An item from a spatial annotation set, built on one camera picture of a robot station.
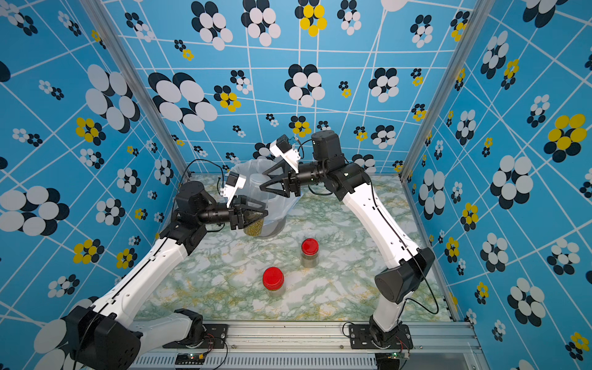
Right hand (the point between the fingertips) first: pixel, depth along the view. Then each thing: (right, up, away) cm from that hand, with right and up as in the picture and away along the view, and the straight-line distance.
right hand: (268, 181), depth 62 cm
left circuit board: (-27, -56, +10) cm, 63 cm away
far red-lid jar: (+12, -26, +19) cm, 34 cm away
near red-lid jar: (0, -32, +12) cm, 34 cm away
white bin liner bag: (+1, -8, +20) cm, 22 cm away
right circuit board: (+38, -52, +7) cm, 65 cm away
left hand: (-1, -7, +3) cm, 8 cm away
